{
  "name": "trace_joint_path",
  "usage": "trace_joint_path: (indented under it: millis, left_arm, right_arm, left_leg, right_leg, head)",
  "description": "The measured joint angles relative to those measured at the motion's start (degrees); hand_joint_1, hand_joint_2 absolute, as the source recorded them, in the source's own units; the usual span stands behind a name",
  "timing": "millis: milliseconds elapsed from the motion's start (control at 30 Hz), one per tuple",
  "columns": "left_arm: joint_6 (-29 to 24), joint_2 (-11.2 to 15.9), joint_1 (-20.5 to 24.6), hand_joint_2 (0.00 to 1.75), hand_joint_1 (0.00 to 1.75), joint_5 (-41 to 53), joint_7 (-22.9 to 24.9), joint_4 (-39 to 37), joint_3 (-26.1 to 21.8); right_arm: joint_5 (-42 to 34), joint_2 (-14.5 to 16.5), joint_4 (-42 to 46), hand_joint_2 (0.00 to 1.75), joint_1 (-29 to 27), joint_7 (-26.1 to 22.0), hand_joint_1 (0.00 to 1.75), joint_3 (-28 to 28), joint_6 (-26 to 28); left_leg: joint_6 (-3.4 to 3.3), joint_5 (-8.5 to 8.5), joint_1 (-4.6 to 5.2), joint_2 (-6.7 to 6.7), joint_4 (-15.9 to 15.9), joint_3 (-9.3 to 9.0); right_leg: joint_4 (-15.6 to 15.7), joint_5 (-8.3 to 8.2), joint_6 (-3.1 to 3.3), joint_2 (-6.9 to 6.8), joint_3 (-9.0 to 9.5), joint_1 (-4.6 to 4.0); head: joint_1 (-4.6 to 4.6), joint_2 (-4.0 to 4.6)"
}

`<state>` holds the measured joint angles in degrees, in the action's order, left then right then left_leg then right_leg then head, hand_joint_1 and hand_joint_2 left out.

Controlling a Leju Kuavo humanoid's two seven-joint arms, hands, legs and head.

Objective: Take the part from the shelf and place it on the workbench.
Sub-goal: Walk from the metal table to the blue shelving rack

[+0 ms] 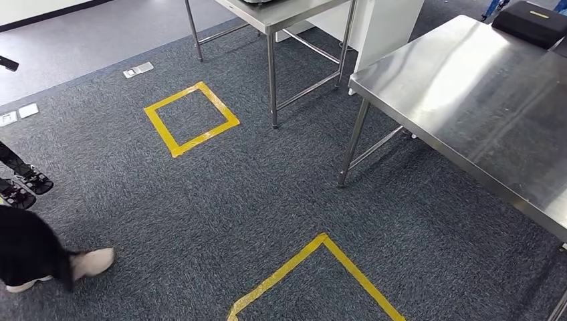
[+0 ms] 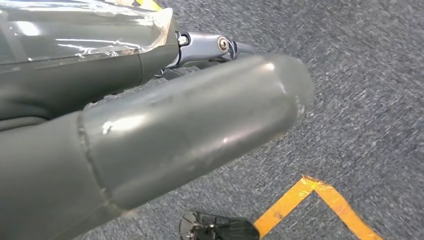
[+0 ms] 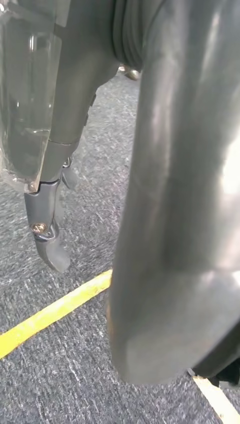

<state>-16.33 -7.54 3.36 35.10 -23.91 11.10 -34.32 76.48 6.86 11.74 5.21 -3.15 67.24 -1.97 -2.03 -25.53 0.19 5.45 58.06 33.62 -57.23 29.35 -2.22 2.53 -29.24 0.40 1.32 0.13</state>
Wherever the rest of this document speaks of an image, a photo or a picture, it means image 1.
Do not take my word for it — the large stainless steel workbench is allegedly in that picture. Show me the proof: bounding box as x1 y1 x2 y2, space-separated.
337 14 567 321

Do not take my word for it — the yellow floor tape square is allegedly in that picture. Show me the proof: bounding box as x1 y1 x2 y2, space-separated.
144 81 241 159
227 232 406 321

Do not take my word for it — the small stainless steel table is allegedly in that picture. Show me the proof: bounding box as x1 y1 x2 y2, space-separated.
183 0 359 130

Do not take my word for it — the black humanoid robot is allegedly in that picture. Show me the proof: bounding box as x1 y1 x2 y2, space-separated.
0 140 54 211

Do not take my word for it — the white floor outlet plate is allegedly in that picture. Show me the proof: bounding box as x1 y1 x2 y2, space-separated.
18 102 40 120

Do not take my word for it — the person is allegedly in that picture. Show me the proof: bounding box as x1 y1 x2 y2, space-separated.
0 205 116 294

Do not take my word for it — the black case yellow label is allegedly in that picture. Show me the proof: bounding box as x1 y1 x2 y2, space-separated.
491 0 567 50

